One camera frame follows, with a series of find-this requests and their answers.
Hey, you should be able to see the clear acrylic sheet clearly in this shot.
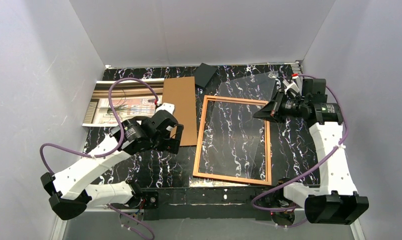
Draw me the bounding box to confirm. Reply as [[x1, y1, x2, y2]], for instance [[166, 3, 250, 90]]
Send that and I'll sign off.
[[198, 71, 279, 181]]

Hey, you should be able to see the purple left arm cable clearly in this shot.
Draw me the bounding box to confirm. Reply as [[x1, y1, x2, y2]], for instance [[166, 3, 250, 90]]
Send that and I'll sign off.
[[39, 78, 160, 240]]

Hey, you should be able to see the orange picture frame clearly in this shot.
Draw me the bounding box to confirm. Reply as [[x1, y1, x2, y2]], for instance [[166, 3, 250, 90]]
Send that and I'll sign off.
[[193, 95, 272, 186]]

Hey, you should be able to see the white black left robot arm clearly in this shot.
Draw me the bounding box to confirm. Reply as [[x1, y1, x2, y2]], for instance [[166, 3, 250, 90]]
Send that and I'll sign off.
[[40, 103, 184, 220]]

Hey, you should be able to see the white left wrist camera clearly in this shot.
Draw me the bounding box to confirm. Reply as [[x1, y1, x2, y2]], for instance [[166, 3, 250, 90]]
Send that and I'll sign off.
[[155, 102, 175, 115]]

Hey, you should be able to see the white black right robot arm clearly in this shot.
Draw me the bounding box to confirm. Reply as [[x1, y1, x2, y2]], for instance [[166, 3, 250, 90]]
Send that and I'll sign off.
[[251, 75, 369, 225]]

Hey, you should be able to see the black square block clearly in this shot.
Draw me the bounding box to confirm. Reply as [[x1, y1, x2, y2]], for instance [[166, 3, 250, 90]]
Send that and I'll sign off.
[[193, 63, 218, 89]]

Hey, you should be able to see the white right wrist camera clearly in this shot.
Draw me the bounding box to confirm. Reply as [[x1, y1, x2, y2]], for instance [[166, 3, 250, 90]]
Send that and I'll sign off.
[[283, 73, 301, 99]]

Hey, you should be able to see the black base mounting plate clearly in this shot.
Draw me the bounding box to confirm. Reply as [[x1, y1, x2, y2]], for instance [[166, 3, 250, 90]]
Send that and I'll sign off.
[[142, 186, 272, 221]]

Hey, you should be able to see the brown cardboard backing board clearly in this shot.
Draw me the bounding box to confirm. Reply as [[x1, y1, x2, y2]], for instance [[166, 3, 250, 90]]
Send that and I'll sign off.
[[162, 76, 198, 147]]

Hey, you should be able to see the printed photo of window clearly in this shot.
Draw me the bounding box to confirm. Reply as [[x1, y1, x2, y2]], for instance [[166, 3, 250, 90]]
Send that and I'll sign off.
[[82, 80, 156, 127]]

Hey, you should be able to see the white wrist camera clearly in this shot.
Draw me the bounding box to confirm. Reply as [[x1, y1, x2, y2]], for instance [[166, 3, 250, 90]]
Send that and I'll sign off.
[[155, 102, 175, 115], [283, 73, 301, 99]]

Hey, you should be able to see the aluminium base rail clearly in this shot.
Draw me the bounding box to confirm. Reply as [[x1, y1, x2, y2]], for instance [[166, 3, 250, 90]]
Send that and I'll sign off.
[[50, 187, 364, 240]]

